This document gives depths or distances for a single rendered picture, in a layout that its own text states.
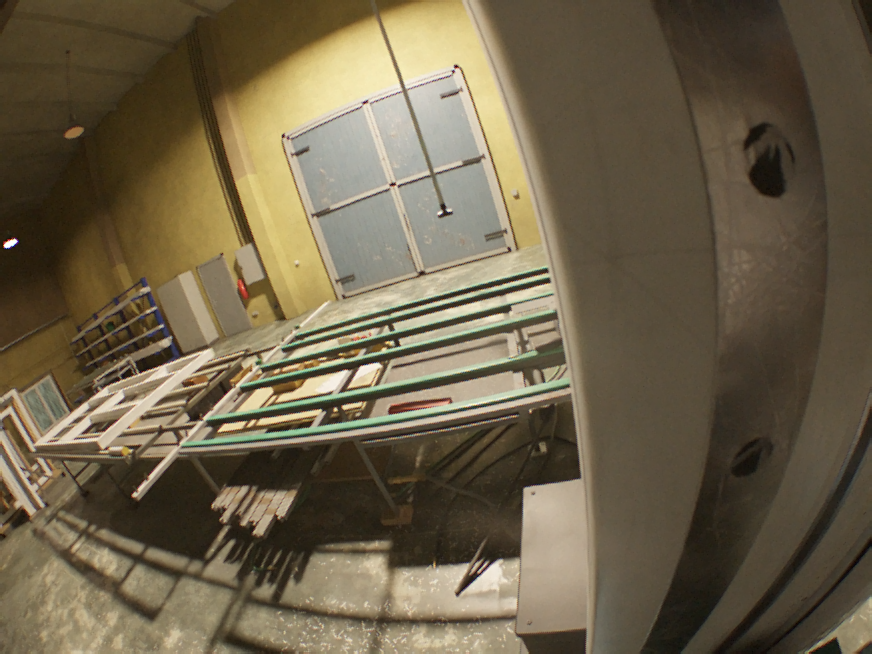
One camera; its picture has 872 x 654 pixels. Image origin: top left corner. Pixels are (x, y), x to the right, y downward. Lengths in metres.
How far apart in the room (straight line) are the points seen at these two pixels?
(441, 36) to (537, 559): 8.06
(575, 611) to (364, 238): 7.55
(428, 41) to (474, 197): 3.49
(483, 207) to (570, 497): 6.84
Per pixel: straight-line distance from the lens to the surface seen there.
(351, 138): 7.84
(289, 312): 8.58
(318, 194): 8.04
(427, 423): 1.08
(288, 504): 1.99
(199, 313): 10.40
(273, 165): 8.68
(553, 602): 0.66
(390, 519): 2.00
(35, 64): 10.85
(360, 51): 8.35
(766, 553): 0.15
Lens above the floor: 1.44
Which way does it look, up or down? 19 degrees down
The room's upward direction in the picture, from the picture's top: 18 degrees counter-clockwise
